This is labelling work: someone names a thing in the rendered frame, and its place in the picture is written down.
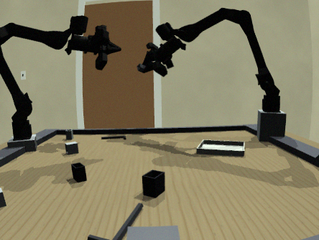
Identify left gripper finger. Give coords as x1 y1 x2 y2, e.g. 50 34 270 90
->
106 44 121 55
104 40 121 49

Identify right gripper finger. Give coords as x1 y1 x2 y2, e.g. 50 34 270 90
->
142 61 154 73
142 51 155 66

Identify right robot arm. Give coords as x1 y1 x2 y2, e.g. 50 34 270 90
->
156 8 281 113

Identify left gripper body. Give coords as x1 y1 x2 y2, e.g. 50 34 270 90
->
83 35 108 70

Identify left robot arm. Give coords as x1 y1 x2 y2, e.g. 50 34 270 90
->
0 16 109 141

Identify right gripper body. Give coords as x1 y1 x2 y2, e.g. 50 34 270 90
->
146 42 173 77

